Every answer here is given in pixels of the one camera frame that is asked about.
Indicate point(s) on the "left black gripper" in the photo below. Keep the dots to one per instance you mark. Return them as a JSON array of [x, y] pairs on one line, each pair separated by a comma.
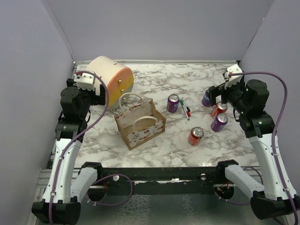
[[99, 99]]

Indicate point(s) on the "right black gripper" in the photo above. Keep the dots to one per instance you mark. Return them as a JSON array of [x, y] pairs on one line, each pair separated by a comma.
[[217, 90]]

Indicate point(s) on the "red cola can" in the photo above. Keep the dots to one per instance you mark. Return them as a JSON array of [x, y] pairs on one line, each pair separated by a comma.
[[218, 108]]

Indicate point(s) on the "purple fanta can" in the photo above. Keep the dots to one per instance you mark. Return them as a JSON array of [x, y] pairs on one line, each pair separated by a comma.
[[206, 99], [219, 122], [172, 103]]

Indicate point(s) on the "orange red soda can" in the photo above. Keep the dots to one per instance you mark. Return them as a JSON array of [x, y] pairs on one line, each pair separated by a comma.
[[195, 136]]

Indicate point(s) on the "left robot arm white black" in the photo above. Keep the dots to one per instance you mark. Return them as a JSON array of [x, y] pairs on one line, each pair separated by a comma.
[[61, 201]]

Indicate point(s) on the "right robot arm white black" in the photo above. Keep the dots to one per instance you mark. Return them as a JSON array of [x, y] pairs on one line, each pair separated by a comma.
[[276, 196]]

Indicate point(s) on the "cream cylindrical drawer box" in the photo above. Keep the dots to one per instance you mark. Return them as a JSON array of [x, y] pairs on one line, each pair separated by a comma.
[[118, 78]]

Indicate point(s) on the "black capped marker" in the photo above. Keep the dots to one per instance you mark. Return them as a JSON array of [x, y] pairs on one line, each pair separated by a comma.
[[183, 100]]

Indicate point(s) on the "red capped marker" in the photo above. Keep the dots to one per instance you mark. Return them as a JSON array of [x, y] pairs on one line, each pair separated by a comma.
[[188, 113]]

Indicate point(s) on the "green capped marker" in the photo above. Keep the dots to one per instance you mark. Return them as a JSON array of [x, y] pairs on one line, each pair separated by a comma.
[[184, 109]]

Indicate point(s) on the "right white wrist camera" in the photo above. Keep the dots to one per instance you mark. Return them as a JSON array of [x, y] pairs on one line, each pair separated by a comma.
[[230, 77]]

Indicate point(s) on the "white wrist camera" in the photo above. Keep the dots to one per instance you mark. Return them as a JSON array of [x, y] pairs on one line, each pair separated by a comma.
[[84, 81], [230, 77]]

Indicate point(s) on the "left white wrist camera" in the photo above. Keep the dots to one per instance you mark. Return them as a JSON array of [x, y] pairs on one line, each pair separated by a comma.
[[84, 81]]

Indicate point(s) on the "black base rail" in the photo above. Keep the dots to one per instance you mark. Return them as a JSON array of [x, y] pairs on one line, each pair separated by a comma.
[[159, 180]]

